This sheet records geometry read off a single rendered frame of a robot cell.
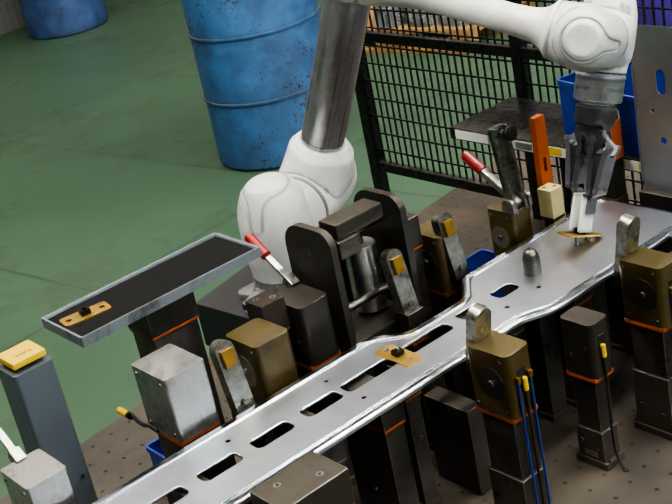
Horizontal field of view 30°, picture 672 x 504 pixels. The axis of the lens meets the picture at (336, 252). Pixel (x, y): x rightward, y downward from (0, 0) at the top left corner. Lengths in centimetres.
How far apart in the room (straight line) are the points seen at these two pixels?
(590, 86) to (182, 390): 91
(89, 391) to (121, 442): 179
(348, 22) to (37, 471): 119
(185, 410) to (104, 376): 252
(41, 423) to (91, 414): 221
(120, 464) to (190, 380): 64
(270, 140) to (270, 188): 329
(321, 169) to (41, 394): 100
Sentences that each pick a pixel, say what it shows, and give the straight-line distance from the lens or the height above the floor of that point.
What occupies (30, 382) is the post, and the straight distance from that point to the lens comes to 206.
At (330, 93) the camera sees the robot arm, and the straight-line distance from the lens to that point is 273.
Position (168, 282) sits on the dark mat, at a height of 116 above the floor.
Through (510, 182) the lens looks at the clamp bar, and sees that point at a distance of 241.
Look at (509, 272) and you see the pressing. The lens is 231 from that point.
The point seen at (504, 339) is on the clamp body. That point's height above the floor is 105.
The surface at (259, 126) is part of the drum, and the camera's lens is 597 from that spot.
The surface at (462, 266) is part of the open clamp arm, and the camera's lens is 235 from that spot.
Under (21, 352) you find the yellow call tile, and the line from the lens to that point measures 207.
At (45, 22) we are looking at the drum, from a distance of 1007.
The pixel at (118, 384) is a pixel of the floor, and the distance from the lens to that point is 443.
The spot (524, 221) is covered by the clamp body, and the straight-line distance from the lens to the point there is 246.
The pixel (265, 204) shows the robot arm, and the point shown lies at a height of 105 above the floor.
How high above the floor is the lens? 201
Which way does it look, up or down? 24 degrees down
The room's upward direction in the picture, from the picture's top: 12 degrees counter-clockwise
